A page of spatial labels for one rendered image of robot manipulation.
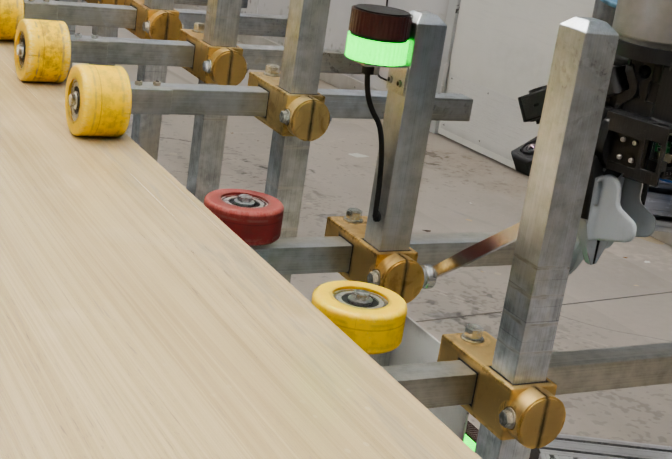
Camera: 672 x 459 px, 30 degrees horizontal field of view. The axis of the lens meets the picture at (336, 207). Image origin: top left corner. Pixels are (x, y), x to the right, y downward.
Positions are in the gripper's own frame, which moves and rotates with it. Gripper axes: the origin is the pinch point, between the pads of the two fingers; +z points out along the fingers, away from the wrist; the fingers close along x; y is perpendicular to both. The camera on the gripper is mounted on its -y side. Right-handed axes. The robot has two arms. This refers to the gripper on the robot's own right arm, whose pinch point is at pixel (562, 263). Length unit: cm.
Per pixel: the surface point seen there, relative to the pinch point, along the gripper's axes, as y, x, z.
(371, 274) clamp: -30.0, -7.0, -3.1
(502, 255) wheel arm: -10.0, -1.4, -2.0
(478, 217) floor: 161, 240, 86
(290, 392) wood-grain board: -54, -39, -9
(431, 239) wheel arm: -19.0, -0.3, -3.9
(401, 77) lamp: -28.6, -4.8, -23.0
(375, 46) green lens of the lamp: -32.9, -6.3, -26.3
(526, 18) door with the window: 215, 304, 25
